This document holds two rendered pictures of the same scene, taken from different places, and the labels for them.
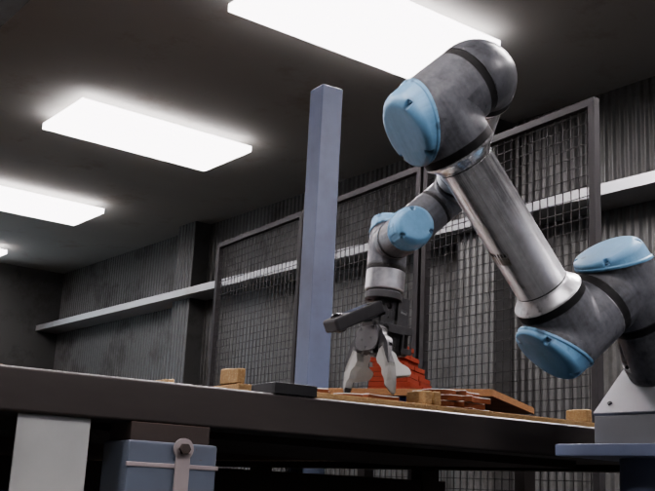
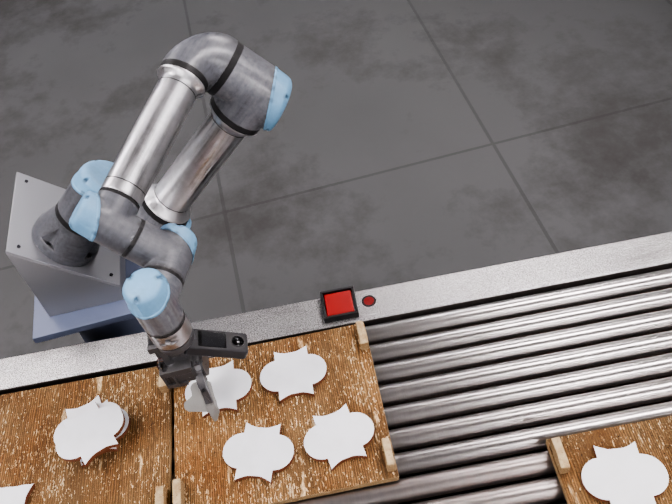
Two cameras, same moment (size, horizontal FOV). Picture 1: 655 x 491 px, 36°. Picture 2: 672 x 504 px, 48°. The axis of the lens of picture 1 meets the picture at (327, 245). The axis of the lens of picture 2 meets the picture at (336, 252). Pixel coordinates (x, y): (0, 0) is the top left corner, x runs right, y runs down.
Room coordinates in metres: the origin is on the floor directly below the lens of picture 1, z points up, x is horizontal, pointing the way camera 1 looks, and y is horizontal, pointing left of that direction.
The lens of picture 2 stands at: (2.43, 0.59, 2.22)
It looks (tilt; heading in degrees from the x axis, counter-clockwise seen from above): 49 degrees down; 212
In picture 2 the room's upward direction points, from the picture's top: 11 degrees counter-clockwise
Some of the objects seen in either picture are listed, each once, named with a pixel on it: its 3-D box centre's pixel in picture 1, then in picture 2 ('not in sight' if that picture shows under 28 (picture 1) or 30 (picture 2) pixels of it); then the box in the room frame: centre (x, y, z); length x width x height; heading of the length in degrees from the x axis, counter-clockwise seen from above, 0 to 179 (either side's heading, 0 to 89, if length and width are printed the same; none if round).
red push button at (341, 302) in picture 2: not in sight; (339, 304); (1.59, 0.06, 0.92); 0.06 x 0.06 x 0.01; 32
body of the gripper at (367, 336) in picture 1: (384, 325); (180, 353); (1.89, -0.11, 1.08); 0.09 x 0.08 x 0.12; 123
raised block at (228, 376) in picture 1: (232, 376); (362, 335); (1.66, 0.15, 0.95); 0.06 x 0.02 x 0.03; 33
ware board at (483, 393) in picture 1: (426, 401); not in sight; (2.83, -0.30, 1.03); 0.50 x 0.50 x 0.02; 66
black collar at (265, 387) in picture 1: (284, 391); (339, 304); (1.59, 0.06, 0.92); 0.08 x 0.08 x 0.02; 32
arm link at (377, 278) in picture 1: (383, 283); (169, 329); (1.89, -0.11, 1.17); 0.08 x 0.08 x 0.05
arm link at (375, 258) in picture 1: (388, 244); (153, 301); (1.89, -0.12, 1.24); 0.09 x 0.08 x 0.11; 14
